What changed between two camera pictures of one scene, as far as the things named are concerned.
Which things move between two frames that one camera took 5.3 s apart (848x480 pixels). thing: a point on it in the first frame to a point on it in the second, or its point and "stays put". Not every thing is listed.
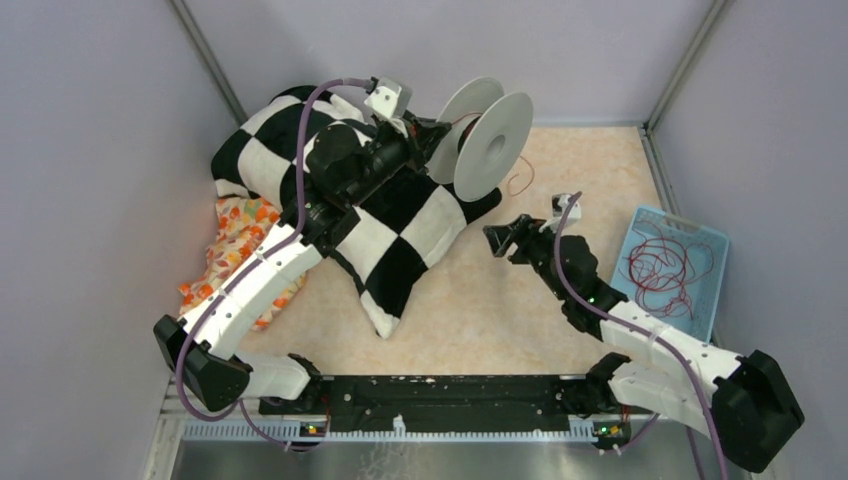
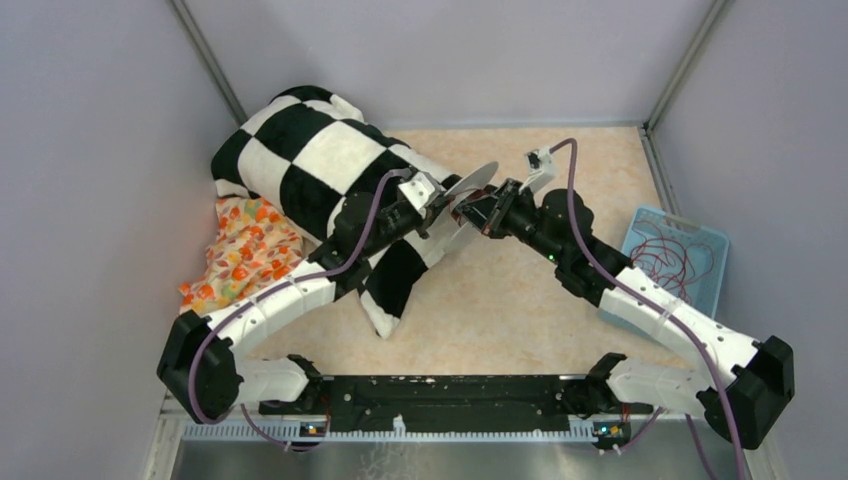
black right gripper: x=523 y=232 to x=496 y=209
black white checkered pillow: x=390 y=242 stays put
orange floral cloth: x=242 y=225 stays put
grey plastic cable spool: x=489 y=126 to x=445 y=233
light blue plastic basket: x=671 y=269 stays put
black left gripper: x=423 y=139 to x=433 y=210
